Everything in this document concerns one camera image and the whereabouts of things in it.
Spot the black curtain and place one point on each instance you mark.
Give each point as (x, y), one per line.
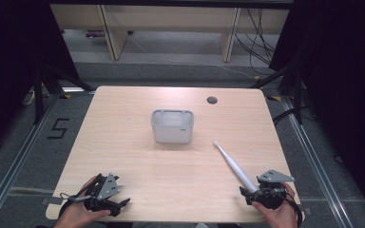
(12, 63)
(345, 79)

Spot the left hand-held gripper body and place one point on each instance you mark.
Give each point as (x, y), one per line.
(107, 187)

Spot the person's left hand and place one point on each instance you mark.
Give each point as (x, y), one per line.
(76, 212)

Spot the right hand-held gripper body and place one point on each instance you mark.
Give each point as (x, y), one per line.
(272, 190)

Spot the aluminium floor rail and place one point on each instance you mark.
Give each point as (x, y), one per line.
(15, 164)
(316, 164)

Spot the black metal stand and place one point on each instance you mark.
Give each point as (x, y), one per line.
(297, 91)
(38, 95)

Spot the yellow tape piece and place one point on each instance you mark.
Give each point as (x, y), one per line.
(65, 96)
(273, 98)

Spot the white plastic holder box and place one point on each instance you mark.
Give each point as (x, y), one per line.
(172, 126)

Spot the round table grommet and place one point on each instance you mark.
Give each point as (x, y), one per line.
(212, 100)

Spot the white electric toothbrush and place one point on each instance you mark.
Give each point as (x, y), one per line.
(234, 167)

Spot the person's right hand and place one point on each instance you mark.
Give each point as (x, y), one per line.
(278, 217)

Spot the beige wooden desk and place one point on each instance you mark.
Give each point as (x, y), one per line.
(171, 19)

